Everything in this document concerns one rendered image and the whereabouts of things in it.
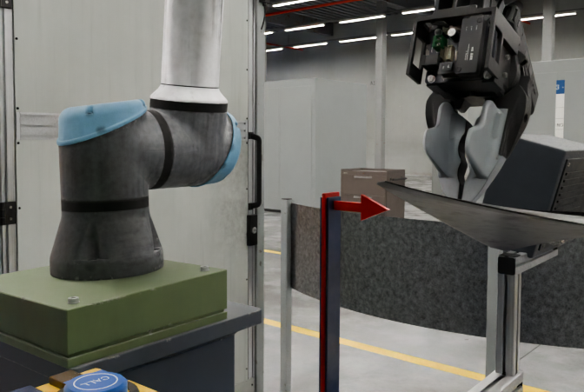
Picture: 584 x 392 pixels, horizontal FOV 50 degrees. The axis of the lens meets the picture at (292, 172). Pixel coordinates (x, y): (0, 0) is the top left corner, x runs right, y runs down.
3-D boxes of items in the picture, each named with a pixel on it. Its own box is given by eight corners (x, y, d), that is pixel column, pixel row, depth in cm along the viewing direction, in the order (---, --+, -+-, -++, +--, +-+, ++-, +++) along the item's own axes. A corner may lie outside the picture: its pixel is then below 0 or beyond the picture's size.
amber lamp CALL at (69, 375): (63, 391, 42) (62, 382, 42) (48, 384, 43) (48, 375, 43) (86, 382, 43) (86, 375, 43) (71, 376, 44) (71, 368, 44)
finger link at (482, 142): (436, 196, 49) (452, 86, 51) (465, 213, 53) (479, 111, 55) (474, 198, 47) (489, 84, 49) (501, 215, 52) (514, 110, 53)
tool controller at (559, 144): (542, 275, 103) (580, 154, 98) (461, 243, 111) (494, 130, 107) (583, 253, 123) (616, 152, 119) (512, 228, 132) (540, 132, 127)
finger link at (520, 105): (462, 153, 53) (475, 59, 55) (470, 159, 55) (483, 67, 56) (518, 154, 50) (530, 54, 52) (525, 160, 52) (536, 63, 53)
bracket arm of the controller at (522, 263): (515, 275, 100) (515, 257, 100) (496, 273, 102) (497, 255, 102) (558, 255, 119) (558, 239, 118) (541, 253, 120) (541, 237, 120)
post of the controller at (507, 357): (513, 377, 101) (515, 256, 100) (494, 373, 103) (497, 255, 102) (519, 372, 103) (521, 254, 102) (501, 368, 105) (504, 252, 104)
